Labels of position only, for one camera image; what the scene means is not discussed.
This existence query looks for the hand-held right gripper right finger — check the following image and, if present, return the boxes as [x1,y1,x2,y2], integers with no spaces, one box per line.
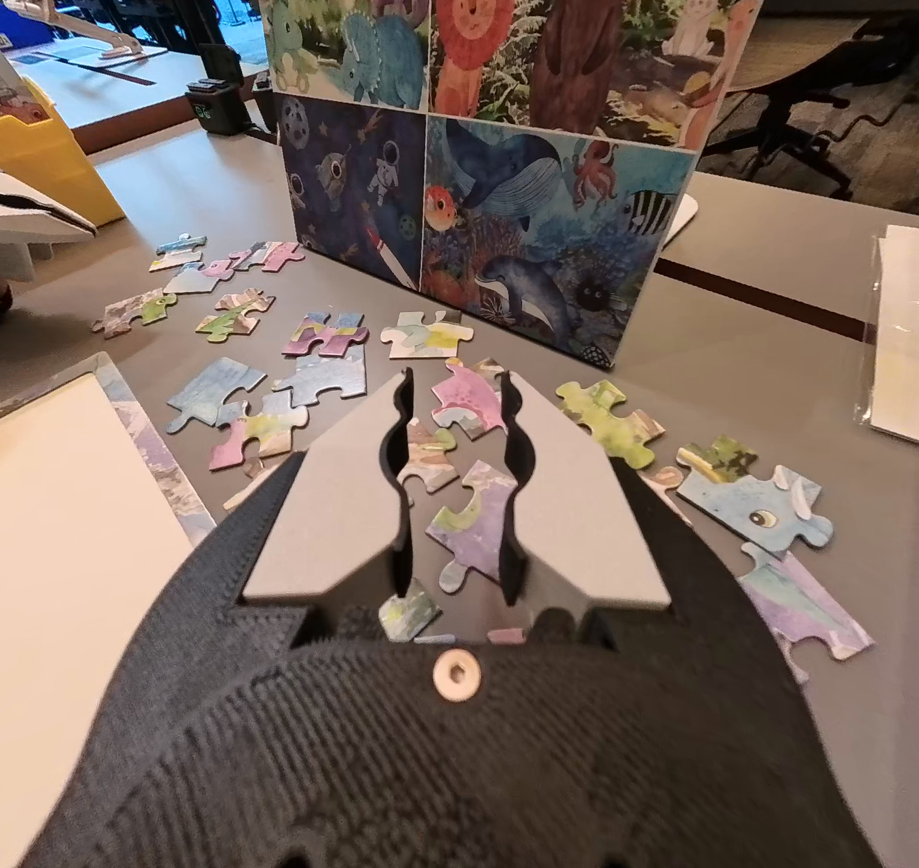
[499,371,673,612]

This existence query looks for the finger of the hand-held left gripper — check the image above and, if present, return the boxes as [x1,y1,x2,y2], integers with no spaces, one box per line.
[0,193,98,246]
[0,170,55,203]

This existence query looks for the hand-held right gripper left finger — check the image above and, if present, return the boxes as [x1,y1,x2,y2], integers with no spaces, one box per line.
[240,367,417,607]

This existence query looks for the pile of jigsaw pieces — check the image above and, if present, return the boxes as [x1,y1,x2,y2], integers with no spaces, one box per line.
[92,232,877,682]

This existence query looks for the green dinosaur head jigsaw piece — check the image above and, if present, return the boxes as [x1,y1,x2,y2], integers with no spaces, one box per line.
[92,292,179,339]

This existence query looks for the pink yellow joined jigsaw piece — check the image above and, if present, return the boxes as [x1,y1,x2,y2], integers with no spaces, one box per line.
[281,311,370,359]

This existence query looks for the green beige jigsaw piece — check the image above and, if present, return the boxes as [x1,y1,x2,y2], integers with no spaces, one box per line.
[195,288,277,343]

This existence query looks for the puzzle tray with painted border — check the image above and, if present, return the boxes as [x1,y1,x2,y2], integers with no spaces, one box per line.
[0,351,218,862]

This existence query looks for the yellow plastic bin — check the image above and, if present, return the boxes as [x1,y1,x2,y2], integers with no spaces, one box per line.
[0,74,128,231]

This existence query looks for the ocean jigsaw puzzle board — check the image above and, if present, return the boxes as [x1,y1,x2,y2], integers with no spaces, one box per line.
[0,56,53,125]

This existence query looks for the wooden easel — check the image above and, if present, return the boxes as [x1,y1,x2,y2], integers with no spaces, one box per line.
[0,0,168,65]

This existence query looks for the black device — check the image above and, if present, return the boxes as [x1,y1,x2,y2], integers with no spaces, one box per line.
[184,45,277,138]

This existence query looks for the printed paper sheet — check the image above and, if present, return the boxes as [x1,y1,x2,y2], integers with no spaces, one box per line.
[853,224,919,445]

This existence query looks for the illustrated puzzle box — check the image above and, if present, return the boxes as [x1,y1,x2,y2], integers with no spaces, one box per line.
[250,0,787,370]

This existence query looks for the black office chair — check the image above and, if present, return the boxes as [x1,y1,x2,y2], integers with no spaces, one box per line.
[700,17,902,197]

